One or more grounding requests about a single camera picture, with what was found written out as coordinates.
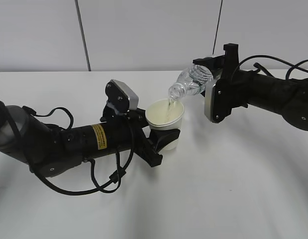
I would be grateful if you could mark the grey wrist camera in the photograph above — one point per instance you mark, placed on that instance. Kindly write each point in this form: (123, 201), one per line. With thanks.
(121, 97)
(217, 101)

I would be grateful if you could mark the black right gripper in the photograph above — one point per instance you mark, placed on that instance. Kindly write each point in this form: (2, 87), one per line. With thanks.
(225, 67)

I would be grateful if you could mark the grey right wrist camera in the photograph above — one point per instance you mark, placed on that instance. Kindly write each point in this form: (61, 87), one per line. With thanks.
(217, 101)

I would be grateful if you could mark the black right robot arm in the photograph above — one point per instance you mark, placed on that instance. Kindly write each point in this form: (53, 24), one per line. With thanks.
(287, 97)

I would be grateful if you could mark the clear water bottle green label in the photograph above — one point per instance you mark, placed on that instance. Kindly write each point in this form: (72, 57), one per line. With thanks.
(190, 82)

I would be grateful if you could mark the white paper cup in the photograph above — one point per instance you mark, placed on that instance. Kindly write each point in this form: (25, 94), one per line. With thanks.
(165, 115)

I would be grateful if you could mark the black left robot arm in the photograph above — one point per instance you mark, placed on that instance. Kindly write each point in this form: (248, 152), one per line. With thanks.
(54, 149)

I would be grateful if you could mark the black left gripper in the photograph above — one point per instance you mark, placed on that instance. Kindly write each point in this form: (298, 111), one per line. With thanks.
(125, 131)

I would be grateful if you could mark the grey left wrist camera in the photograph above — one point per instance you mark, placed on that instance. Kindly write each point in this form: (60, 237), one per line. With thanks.
(121, 97)

